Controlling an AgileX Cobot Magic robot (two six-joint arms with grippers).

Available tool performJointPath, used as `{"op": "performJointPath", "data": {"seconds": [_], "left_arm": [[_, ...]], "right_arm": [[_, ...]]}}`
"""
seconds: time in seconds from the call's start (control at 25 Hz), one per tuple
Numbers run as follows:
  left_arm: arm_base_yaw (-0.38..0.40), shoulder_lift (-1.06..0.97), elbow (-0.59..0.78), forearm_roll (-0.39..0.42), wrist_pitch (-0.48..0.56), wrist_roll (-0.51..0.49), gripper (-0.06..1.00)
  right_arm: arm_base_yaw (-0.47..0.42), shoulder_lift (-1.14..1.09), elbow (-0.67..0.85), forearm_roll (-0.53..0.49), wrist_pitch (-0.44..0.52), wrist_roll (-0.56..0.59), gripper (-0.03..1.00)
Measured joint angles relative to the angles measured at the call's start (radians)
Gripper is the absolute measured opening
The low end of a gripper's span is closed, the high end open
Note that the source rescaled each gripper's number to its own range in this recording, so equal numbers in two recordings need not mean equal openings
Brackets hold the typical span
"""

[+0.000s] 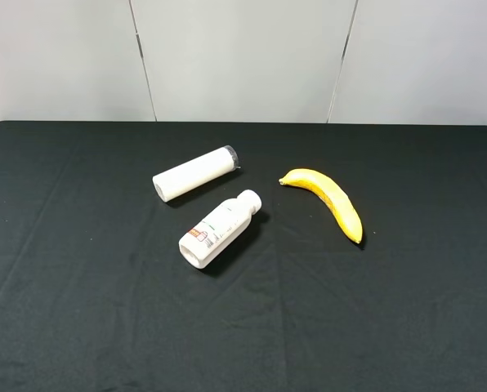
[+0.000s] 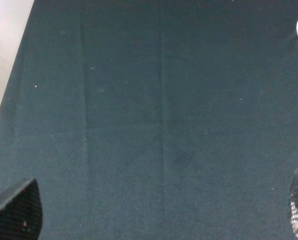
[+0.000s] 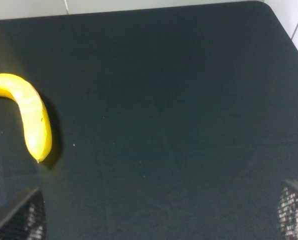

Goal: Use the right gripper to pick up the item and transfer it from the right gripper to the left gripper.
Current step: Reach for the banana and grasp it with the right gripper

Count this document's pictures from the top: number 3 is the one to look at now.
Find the yellow banana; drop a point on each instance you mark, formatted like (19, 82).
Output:
(34, 115)

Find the black tablecloth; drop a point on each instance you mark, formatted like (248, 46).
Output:
(175, 123)

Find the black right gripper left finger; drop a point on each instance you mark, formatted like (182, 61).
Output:
(24, 217)

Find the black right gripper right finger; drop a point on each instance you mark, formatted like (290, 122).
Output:
(287, 211)

